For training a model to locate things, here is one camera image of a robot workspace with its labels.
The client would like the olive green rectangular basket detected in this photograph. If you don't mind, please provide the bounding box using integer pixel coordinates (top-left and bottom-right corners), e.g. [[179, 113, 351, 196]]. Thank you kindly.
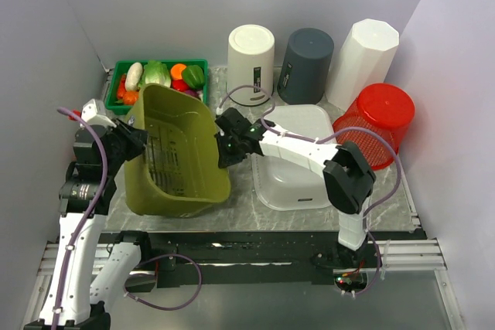
[[124, 84, 230, 218]]

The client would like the white perforated rectangular basket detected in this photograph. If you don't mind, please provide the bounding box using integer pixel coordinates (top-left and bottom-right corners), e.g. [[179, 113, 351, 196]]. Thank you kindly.
[[251, 104, 333, 211]]

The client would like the dark grey round bucket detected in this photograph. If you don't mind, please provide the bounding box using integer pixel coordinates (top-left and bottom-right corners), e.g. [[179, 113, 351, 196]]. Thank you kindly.
[[277, 28, 334, 105]]

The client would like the white round bucket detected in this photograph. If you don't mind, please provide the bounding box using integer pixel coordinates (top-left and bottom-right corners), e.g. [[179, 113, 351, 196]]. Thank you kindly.
[[226, 25, 275, 106]]

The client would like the large white faceted container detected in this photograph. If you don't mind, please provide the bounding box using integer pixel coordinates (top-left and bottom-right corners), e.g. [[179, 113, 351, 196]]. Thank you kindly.
[[325, 19, 400, 110]]

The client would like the red mesh basket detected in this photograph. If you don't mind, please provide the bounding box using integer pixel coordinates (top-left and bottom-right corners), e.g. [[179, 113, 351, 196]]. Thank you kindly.
[[333, 83, 415, 171]]

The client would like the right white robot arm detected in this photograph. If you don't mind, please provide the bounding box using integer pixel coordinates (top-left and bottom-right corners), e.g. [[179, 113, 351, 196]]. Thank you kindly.
[[215, 107, 376, 267]]

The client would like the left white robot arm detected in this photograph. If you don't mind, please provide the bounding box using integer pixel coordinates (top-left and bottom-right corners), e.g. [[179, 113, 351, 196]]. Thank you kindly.
[[25, 119, 153, 329]]

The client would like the orange toy pumpkin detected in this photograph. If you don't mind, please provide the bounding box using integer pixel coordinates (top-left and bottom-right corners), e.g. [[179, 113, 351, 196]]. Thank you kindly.
[[121, 90, 139, 106]]

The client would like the red toy chili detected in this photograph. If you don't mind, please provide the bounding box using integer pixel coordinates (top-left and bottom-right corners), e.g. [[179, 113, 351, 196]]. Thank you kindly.
[[116, 73, 127, 101]]

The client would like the white toy radish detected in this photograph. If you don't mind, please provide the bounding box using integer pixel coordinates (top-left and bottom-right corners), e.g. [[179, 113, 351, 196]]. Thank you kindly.
[[125, 62, 143, 91]]

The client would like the toy napa cabbage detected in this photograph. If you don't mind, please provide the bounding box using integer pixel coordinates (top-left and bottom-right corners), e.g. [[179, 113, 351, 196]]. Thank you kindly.
[[138, 60, 172, 88]]

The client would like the red toy tomato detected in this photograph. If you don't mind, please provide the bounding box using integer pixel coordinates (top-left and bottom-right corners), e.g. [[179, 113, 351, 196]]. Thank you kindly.
[[172, 80, 189, 92]]

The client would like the green plastic tray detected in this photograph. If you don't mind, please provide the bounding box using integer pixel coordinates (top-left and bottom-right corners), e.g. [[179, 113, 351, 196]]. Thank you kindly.
[[104, 60, 208, 115]]

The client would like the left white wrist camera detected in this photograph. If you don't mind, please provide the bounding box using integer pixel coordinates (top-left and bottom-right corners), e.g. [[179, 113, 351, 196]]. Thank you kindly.
[[80, 99, 116, 128]]

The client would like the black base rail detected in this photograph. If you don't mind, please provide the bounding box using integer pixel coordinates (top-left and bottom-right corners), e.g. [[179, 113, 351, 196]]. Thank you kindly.
[[46, 230, 446, 294]]

